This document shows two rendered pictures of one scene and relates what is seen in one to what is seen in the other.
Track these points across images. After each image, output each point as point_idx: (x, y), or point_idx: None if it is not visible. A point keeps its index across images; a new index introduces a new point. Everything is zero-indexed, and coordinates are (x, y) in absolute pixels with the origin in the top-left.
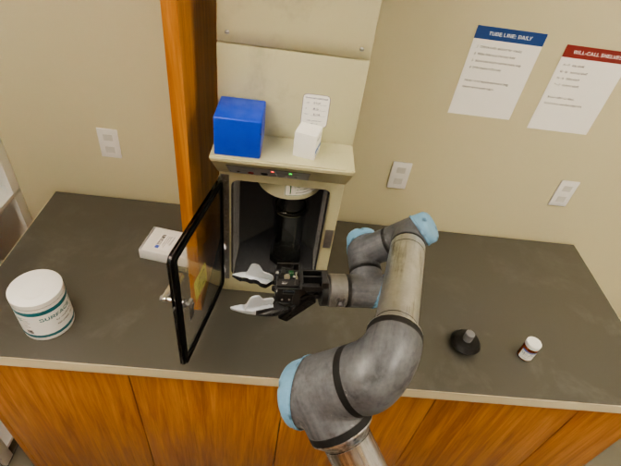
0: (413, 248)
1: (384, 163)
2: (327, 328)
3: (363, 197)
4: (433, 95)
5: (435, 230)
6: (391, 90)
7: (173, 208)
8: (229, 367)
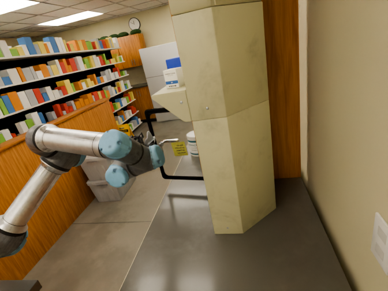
0: (90, 133)
1: (372, 208)
2: (185, 238)
3: (357, 245)
4: None
5: (106, 146)
6: (375, 90)
7: None
8: (166, 198)
